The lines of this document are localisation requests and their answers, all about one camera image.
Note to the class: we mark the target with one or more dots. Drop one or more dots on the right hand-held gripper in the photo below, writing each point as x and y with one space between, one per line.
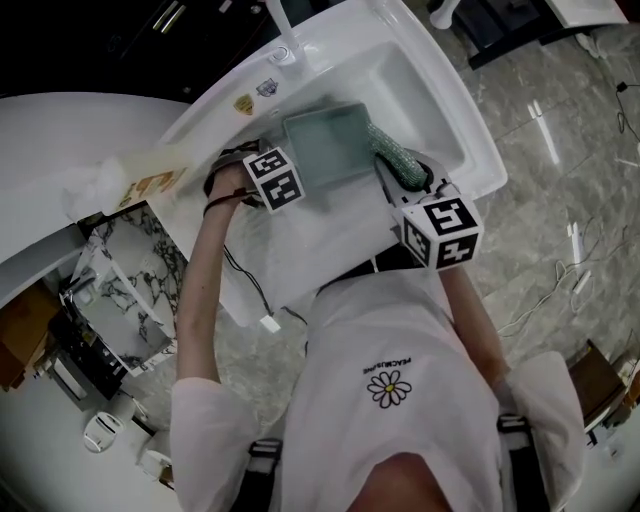
450 220

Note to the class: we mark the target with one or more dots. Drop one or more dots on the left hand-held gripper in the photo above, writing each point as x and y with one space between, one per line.
275 180

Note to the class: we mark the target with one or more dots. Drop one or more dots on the green scrubbing sponge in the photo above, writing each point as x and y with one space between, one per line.
395 155

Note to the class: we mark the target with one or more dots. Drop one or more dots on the person's left forearm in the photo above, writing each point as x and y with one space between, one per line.
200 280

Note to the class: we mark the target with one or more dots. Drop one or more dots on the person's right forearm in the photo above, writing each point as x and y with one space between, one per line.
475 325

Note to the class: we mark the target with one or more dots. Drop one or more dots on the person's left hand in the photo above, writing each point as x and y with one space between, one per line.
230 185

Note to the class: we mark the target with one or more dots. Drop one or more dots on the yellow shield sticker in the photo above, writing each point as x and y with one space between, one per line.
244 105

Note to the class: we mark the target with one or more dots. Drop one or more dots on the white ceramic sink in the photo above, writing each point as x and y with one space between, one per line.
340 235

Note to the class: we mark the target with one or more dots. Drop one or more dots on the blue white crest sticker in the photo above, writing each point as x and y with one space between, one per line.
267 88

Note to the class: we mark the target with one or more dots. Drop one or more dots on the clear soap pump bottle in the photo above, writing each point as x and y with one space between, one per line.
150 175

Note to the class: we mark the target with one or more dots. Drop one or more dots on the white curved faucet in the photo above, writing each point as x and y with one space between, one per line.
287 30

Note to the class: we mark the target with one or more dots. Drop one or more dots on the person's white daisy shirt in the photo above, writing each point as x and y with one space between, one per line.
380 340

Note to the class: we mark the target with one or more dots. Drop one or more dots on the white power strip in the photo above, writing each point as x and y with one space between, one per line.
574 242
583 282

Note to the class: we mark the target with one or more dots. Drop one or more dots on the marble pattern sink cabinet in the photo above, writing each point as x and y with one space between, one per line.
115 280

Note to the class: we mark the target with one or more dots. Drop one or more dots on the tall black cabinet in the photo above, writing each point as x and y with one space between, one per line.
125 45

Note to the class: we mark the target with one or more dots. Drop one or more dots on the small white square sink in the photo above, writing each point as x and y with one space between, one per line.
585 10

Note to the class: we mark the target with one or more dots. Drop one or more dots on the black metal cart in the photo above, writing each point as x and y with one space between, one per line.
85 355

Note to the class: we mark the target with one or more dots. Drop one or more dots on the brown wooden furniture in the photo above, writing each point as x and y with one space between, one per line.
597 385

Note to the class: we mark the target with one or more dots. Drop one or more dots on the cardboard box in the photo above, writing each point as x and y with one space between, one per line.
25 330

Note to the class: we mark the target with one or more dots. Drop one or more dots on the white round device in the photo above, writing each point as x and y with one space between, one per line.
102 431

